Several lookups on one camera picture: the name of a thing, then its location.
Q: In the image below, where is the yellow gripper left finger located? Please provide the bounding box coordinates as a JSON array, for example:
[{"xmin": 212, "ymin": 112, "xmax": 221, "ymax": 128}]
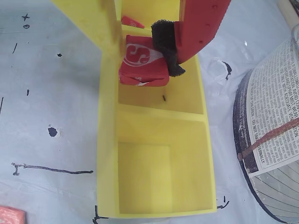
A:
[{"xmin": 50, "ymin": 0, "xmax": 123, "ymax": 58}]

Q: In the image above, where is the white plastic table cover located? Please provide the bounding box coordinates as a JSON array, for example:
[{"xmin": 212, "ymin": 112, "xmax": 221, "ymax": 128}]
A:
[{"xmin": 0, "ymin": 0, "xmax": 299, "ymax": 224}]

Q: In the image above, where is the paper labelled metal can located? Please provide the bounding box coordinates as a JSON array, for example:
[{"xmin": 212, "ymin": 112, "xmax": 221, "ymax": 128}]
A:
[{"xmin": 232, "ymin": 23, "xmax": 299, "ymax": 224}]

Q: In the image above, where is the yellow three-compartment box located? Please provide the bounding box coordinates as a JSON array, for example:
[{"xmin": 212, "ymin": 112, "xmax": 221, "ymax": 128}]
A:
[{"xmin": 95, "ymin": 0, "xmax": 218, "ymax": 219}]

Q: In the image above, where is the orange candy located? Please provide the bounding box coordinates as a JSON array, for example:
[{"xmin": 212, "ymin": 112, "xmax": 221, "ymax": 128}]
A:
[{"xmin": 0, "ymin": 205, "xmax": 27, "ymax": 224}]

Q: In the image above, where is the red candy with brand text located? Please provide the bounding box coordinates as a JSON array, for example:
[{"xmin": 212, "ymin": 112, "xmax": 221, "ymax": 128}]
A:
[{"xmin": 121, "ymin": 15, "xmax": 146, "ymax": 30}]

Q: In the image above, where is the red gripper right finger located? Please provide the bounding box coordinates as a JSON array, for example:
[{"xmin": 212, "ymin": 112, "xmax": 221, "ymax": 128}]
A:
[{"xmin": 150, "ymin": 0, "xmax": 231, "ymax": 78}]

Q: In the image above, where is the red candy with triangle logo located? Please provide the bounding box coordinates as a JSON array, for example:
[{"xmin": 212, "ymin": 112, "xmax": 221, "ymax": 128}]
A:
[{"xmin": 118, "ymin": 34, "xmax": 170, "ymax": 87}]

